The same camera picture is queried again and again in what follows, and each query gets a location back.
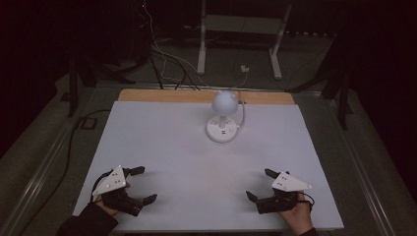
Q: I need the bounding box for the person's left hand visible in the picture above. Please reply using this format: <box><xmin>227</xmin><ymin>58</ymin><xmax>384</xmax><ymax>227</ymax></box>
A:
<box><xmin>93</xmin><ymin>196</ymin><xmax>120</xmax><ymax>218</ymax></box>

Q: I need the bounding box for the black floor box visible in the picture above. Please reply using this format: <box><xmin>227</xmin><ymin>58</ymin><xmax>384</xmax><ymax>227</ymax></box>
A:
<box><xmin>78</xmin><ymin>117</ymin><xmax>98</xmax><ymax>131</ymax></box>

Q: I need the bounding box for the black tripod stand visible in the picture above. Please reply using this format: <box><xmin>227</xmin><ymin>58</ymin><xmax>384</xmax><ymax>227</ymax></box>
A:
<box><xmin>60</xmin><ymin>48</ymin><xmax>137</xmax><ymax>118</ymax></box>
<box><xmin>284</xmin><ymin>62</ymin><xmax>355</xmax><ymax>132</ymax></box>

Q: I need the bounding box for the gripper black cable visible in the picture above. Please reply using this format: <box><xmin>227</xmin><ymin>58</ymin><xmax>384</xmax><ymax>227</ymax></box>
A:
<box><xmin>89</xmin><ymin>170</ymin><xmax>114</xmax><ymax>202</ymax></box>
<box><xmin>298</xmin><ymin>192</ymin><xmax>316</xmax><ymax>212</ymax></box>

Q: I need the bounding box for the white metal stand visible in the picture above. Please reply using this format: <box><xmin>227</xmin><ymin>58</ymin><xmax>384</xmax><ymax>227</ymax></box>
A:
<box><xmin>196</xmin><ymin>0</ymin><xmax>293</xmax><ymax>81</ymax></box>

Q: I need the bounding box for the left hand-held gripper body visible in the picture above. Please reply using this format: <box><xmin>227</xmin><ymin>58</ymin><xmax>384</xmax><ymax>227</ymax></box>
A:
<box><xmin>90</xmin><ymin>164</ymin><xmax>146</xmax><ymax>217</ymax></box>

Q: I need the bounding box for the person's right hand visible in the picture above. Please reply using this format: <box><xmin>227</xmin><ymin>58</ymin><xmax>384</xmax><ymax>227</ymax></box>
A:
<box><xmin>277</xmin><ymin>192</ymin><xmax>315</xmax><ymax>236</ymax></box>

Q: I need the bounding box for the long white floor cable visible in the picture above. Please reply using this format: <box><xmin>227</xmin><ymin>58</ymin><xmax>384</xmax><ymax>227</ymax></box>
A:
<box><xmin>143</xmin><ymin>0</ymin><xmax>249</xmax><ymax>89</ymax></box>

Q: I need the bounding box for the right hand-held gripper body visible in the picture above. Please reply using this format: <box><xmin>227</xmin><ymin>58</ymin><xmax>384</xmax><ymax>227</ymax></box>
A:
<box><xmin>255</xmin><ymin>170</ymin><xmax>314</xmax><ymax>215</ymax></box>

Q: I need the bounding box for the white lamp cable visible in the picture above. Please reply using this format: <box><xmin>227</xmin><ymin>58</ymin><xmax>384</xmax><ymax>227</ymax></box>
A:
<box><xmin>236</xmin><ymin>90</ymin><xmax>247</xmax><ymax>130</ymax></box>

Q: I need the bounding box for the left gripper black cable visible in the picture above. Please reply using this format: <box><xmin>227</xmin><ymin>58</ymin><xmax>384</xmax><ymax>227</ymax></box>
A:
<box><xmin>89</xmin><ymin>170</ymin><xmax>114</xmax><ymax>202</ymax></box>

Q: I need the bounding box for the white round desk lamp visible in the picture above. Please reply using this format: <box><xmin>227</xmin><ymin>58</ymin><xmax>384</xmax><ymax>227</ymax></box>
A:
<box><xmin>205</xmin><ymin>89</ymin><xmax>240</xmax><ymax>145</ymax></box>

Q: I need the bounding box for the black floor cables bundle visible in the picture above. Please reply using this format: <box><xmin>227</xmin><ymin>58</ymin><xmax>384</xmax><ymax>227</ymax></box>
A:
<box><xmin>148</xmin><ymin>45</ymin><xmax>202</xmax><ymax>91</ymax></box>

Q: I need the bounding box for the long black floor cable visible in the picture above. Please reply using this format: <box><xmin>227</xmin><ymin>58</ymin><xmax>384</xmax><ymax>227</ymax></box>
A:
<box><xmin>18</xmin><ymin>108</ymin><xmax>112</xmax><ymax>236</ymax></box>

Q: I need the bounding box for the white table mat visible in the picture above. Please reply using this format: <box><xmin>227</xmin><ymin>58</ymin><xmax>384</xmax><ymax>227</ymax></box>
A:
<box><xmin>72</xmin><ymin>99</ymin><xmax>345</xmax><ymax>233</ymax></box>

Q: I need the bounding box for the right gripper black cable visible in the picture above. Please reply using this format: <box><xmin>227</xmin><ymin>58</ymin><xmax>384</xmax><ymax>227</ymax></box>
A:
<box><xmin>298</xmin><ymin>192</ymin><xmax>316</xmax><ymax>212</ymax></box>

